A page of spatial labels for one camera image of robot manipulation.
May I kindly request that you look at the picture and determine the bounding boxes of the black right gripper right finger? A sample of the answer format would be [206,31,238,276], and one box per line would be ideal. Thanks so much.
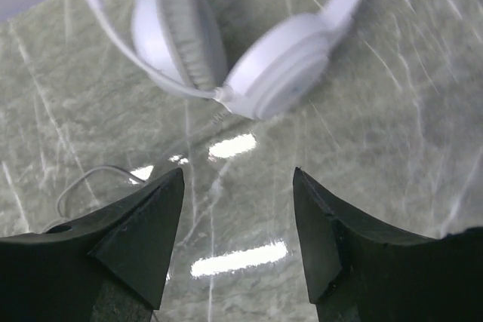
[293,169,482,321]

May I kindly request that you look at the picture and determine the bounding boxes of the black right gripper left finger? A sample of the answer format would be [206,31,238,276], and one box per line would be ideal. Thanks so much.
[1,168,184,321]

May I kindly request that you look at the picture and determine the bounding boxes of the white headphones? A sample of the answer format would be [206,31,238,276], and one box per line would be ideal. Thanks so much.
[85,0,361,120]

